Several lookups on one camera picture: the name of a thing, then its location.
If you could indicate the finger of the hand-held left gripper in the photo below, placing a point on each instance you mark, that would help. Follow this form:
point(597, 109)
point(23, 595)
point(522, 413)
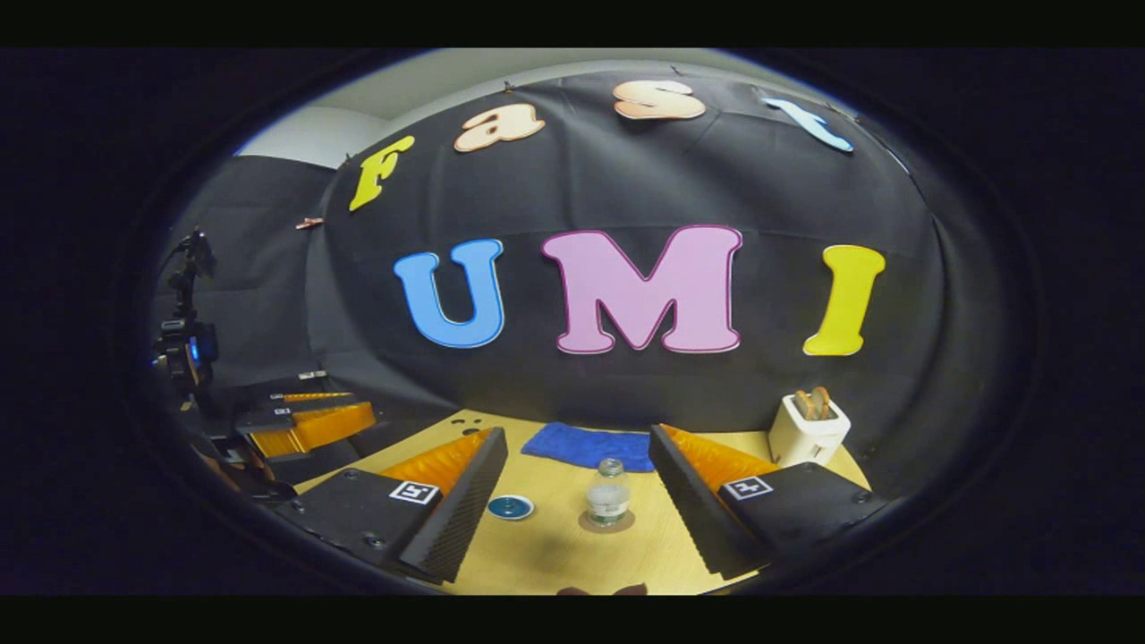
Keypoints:
point(313, 427)
point(268, 401)

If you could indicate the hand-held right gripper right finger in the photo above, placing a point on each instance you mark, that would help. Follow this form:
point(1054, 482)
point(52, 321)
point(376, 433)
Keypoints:
point(689, 501)

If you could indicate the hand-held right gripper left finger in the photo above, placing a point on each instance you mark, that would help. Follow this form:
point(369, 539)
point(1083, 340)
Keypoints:
point(461, 510)

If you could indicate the dark blue teacup lid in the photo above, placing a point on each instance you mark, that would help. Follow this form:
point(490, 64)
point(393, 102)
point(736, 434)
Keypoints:
point(510, 507)

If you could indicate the clear plastic water bottle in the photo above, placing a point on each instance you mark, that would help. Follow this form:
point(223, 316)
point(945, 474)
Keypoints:
point(608, 496)

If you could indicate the round brown coaster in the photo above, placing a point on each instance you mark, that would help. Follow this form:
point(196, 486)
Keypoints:
point(585, 522)

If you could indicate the blue towel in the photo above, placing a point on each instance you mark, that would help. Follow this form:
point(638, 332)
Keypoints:
point(586, 444)

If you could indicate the white toaster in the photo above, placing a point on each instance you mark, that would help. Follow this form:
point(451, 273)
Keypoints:
point(801, 438)

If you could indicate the toast slice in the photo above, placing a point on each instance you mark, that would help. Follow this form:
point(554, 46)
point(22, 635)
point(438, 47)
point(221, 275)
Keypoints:
point(822, 402)
point(804, 405)

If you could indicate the copper cloth clip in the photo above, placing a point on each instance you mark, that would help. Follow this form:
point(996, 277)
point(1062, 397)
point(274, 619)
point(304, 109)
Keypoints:
point(309, 223)

